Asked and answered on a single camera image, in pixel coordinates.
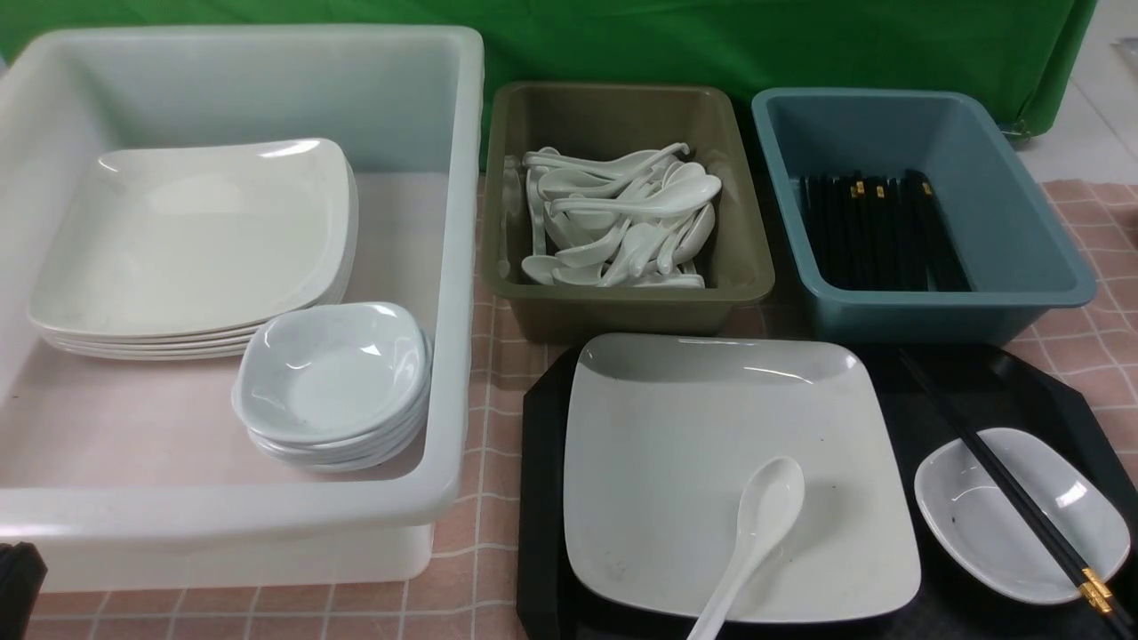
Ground white square rice plate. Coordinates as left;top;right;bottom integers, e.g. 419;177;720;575
564;333;922;624

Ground white ceramic soup spoon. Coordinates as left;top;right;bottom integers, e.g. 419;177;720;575
687;456;805;639

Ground small white sauce dish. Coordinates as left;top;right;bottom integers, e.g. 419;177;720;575
913;427;1133;606

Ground black chopstick gold band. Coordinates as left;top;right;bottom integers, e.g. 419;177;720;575
898;348;1135;639

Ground top white stacked plate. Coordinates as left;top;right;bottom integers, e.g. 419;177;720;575
28;138;358;340

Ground pile of white spoons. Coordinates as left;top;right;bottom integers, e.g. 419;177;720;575
497;143;723;289

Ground olive green plastic bin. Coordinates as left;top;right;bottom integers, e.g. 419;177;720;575
479;82;776;344

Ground top small white bowl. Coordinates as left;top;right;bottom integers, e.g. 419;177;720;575
231;302;432;445

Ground lower stacked small bowls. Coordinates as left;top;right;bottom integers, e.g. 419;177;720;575
231;343;432;473

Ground bundle of black chopsticks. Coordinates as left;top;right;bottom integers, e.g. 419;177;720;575
799;169;974;292

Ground lower stacked white plates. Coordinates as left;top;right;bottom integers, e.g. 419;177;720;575
28;167;358;356

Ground black serving tray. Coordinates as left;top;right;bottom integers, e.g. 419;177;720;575
516;345;1135;639

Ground blue plastic bin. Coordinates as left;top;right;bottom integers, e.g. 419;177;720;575
751;88;1097;345

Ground large white plastic bin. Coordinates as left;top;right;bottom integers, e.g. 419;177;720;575
3;25;485;592

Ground pink checkered tablecloth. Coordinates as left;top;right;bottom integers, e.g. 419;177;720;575
26;180;1135;639

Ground green backdrop cloth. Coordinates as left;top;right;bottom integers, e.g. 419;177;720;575
3;1;1096;156

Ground black object at corner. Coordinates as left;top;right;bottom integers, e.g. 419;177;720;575
1;542;46;639

